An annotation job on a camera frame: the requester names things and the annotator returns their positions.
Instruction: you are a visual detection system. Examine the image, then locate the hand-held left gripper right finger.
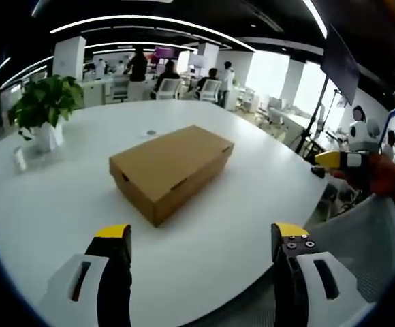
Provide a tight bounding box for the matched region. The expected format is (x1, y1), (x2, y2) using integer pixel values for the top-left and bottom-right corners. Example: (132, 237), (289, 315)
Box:
(270, 222), (368, 327)

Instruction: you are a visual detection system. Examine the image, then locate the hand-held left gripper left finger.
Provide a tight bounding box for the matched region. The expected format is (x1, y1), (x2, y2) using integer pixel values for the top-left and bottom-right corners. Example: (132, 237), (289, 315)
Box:
(37, 223), (133, 327)

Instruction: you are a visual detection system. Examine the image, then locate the brown cardboard shoe box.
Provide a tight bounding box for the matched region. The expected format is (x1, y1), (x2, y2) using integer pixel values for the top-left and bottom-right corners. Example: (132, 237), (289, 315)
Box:
(108, 125), (235, 228)

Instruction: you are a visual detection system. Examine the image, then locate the person's right hand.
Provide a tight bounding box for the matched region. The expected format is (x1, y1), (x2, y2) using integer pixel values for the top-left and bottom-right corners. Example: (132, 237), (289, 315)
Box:
(332, 155), (395, 196)

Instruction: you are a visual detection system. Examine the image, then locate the black panel on stand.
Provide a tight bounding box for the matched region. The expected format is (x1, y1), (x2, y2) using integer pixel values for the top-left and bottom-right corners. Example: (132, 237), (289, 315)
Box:
(294, 23), (360, 155)

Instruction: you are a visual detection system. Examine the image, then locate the grey mesh office chair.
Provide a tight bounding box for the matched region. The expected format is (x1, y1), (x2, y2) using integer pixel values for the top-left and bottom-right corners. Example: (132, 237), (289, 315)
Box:
(304, 193), (395, 305)

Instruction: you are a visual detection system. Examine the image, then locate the white office chair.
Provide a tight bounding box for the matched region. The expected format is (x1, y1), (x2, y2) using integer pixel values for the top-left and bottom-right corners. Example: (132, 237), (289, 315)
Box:
(155, 78), (182, 101)
(199, 79), (223, 102)

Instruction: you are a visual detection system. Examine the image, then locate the small clear cup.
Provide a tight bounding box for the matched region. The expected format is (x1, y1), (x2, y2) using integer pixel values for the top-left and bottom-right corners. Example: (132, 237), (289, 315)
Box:
(12, 146), (29, 174)

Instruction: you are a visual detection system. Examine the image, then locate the green potted plant white pot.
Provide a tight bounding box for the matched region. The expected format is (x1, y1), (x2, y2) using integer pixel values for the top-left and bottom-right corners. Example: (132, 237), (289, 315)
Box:
(8, 74), (85, 153)

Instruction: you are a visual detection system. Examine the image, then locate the purple wall screen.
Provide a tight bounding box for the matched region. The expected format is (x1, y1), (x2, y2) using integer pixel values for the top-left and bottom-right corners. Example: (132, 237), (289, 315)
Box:
(154, 46), (175, 59)

